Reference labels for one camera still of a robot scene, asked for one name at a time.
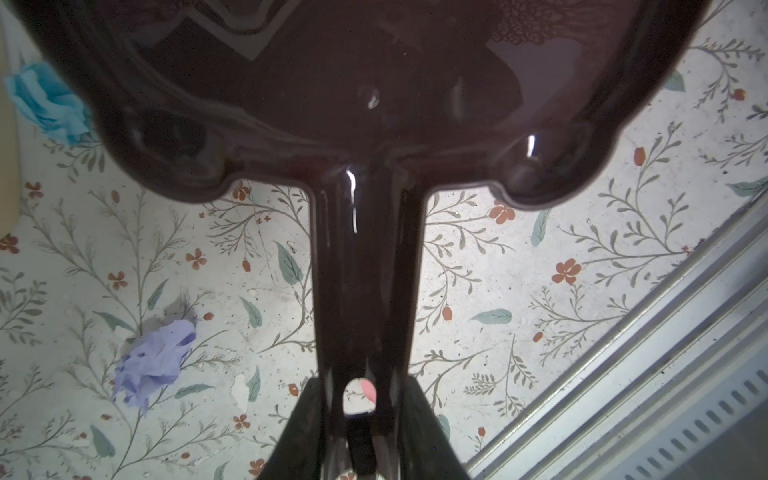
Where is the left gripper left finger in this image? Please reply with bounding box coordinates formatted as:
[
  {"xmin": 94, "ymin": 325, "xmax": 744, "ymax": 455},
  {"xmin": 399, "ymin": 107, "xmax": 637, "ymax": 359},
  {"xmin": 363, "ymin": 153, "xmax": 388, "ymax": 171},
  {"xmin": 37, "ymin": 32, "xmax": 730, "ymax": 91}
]
[{"xmin": 259, "ymin": 378, "xmax": 324, "ymax": 480}]

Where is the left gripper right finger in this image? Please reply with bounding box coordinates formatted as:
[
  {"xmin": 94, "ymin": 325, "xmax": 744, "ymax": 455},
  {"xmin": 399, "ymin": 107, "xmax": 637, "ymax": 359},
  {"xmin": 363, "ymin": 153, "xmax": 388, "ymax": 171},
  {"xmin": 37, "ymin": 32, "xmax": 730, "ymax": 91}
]
[{"xmin": 400, "ymin": 376, "xmax": 470, "ymax": 480}]

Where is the pink paper scrap long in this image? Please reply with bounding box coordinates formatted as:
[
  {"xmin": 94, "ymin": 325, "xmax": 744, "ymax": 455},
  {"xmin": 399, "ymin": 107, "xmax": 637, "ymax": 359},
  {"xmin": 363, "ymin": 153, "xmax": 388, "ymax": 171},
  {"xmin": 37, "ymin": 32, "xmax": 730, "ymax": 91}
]
[{"xmin": 359, "ymin": 378, "xmax": 377, "ymax": 406}]

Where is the dark brown plastic dustpan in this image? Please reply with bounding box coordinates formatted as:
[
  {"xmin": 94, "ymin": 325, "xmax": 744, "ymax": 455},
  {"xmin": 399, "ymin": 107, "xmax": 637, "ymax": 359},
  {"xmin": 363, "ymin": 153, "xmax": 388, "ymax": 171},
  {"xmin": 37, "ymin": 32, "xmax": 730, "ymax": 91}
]
[{"xmin": 12, "ymin": 1, "xmax": 707, "ymax": 479}]

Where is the bin with yellow-green bag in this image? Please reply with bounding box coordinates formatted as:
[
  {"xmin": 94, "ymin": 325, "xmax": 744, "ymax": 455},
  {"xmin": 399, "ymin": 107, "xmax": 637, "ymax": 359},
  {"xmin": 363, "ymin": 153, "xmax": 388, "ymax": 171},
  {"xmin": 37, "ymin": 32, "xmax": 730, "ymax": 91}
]
[{"xmin": 0, "ymin": 36, "xmax": 21, "ymax": 237}]

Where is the light blue paper scrap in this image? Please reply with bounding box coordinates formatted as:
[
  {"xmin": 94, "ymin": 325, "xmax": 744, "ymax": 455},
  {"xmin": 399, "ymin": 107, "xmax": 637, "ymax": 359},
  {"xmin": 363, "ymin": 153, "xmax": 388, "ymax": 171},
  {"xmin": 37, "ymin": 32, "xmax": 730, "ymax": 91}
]
[{"xmin": 4, "ymin": 62, "xmax": 93, "ymax": 145}]

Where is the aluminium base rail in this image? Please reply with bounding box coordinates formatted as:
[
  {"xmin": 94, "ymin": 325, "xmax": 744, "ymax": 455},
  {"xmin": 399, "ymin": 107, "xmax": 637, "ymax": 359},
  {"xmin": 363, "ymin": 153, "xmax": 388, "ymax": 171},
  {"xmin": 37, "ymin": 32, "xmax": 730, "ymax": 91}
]
[{"xmin": 468, "ymin": 194, "xmax": 767, "ymax": 479}]

